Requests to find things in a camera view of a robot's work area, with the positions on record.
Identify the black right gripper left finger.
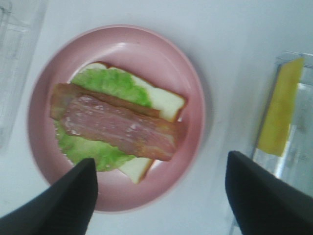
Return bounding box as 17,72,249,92
0,159,98,235

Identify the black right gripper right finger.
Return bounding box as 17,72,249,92
225,151,313,235

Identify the green lettuce leaf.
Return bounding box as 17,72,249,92
54,69,153,175

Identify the yellow cheese slice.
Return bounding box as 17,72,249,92
258,57,305,156

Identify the bacon strip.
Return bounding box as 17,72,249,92
50,83,160,120
60,95,180,161

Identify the bread slice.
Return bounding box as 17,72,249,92
80,61,189,185

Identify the clear plastic right tray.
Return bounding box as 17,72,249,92
228,50,313,235

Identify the clear plastic tray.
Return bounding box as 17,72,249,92
228,50,313,235
0,0,48,154

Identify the pink round plate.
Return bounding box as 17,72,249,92
28,25,205,212

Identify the clear plastic left tray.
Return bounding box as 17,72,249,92
0,0,48,154

